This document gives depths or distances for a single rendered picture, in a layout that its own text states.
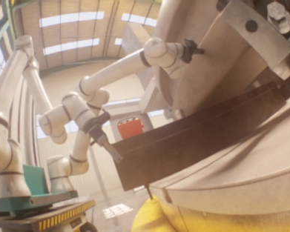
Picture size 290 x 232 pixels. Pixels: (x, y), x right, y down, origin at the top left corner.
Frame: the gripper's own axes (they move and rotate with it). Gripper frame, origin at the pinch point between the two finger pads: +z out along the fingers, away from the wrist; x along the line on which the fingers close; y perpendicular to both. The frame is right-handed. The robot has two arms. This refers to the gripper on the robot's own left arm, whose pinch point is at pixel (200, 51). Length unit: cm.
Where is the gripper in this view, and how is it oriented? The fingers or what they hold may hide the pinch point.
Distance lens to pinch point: 95.7
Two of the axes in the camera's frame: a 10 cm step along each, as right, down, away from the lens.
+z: 9.1, -2.3, 3.5
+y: -3.6, -8.6, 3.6
